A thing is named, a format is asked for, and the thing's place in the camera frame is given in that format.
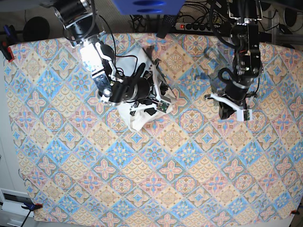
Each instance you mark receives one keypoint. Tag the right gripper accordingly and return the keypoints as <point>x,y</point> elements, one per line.
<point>142,90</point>

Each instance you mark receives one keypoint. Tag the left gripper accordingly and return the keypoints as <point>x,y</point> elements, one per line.
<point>236,93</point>

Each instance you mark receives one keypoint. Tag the white printed T-shirt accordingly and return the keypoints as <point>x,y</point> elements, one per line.
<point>140,118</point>

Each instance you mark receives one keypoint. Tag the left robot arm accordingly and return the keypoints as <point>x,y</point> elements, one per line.
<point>246,64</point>

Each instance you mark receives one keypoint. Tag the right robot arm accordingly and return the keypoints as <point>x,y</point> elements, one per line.
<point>78,18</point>

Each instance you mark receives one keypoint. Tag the black power strip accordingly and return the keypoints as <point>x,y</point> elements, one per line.
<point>198,27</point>

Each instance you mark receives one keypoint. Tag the colourful patterned tablecloth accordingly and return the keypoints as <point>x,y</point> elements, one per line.
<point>189,168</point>

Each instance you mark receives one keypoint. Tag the black round stand base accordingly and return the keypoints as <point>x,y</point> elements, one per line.
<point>35,29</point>

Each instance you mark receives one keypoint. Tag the blue clamp lower left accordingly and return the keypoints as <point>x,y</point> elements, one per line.
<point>31,208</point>

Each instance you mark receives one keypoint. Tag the blue clamp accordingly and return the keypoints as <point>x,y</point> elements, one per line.
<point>5,45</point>
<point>31,208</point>

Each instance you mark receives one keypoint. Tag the blue clamp upper left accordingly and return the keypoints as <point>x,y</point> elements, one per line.
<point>5,45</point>

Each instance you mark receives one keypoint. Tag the white cabinet lower left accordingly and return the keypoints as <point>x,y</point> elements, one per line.
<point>11,212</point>

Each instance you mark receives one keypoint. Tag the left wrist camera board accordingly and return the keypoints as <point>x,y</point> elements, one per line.
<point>244,115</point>

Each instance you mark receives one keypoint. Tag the black camera stand bracket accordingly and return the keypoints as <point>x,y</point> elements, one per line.
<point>167,23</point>

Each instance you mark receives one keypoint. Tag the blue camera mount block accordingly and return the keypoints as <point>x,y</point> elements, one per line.
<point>148,7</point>

